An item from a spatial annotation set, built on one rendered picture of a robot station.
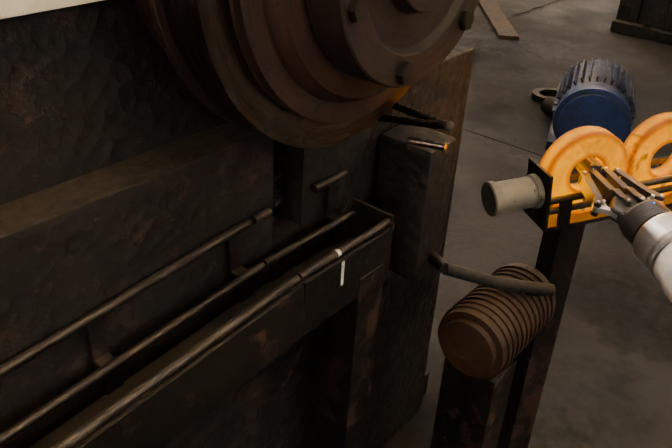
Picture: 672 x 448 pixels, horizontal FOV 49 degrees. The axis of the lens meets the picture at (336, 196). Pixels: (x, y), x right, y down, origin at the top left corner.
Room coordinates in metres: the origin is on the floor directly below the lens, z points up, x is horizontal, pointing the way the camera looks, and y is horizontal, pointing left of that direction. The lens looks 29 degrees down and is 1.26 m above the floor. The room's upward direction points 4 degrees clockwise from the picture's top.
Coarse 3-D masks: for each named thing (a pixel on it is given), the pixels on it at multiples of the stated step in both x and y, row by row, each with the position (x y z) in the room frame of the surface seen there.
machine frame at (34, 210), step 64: (128, 0) 0.76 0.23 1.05; (0, 64) 0.65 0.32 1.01; (64, 64) 0.70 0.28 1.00; (128, 64) 0.76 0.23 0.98; (448, 64) 1.19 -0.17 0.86; (0, 128) 0.64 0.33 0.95; (64, 128) 0.69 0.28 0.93; (128, 128) 0.75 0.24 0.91; (192, 128) 0.83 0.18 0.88; (384, 128) 1.06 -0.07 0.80; (0, 192) 0.63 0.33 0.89; (64, 192) 0.66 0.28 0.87; (128, 192) 0.68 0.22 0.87; (192, 192) 0.75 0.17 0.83; (256, 192) 0.84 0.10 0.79; (320, 192) 0.94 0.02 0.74; (0, 256) 0.57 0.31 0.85; (64, 256) 0.62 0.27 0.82; (128, 256) 0.68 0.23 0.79; (256, 256) 0.84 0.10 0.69; (0, 320) 0.56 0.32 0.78; (64, 320) 0.61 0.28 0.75; (128, 320) 0.67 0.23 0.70; (192, 320) 0.75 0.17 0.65; (384, 320) 1.11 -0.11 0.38; (0, 384) 0.55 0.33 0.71; (64, 384) 0.60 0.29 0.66; (256, 384) 0.84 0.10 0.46; (320, 384) 0.96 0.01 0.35; (384, 384) 1.13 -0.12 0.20
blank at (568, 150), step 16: (576, 128) 1.15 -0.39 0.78; (592, 128) 1.14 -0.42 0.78; (560, 144) 1.12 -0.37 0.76; (576, 144) 1.11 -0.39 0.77; (592, 144) 1.12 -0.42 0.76; (608, 144) 1.13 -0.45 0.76; (544, 160) 1.12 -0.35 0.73; (560, 160) 1.11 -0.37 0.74; (576, 160) 1.12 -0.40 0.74; (608, 160) 1.14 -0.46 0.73; (624, 160) 1.14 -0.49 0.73; (560, 176) 1.11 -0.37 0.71; (560, 192) 1.11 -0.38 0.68; (576, 192) 1.12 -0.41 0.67
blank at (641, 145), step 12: (648, 120) 1.18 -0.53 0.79; (660, 120) 1.17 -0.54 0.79; (636, 132) 1.17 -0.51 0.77; (648, 132) 1.16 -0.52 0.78; (660, 132) 1.16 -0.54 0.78; (624, 144) 1.18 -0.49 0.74; (636, 144) 1.15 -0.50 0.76; (648, 144) 1.16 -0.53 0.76; (660, 144) 1.16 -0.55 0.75; (636, 156) 1.15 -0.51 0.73; (648, 156) 1.16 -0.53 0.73; (636, 168) 1.15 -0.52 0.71; (648, 168) 1.16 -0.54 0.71; (660, 168) 1.20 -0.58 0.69
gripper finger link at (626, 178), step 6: (618, 168) 1.11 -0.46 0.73; (618, 174) 1.09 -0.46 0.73; (624, 174) 1.09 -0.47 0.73; (624, 180) 1.08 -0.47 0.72; (630, 180) 1.07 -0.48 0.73; (636, 180) 1.07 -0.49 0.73; (630, 186) 1.07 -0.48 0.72; (636, 186) 1.06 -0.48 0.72; (642, 186) 1.06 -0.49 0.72; (642, 192) 1.05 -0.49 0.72; (648, 192) 1.04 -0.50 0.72; (654, 192) 1.04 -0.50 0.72; (654, 198) 1.03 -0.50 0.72; (660, 198) 1.03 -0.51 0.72
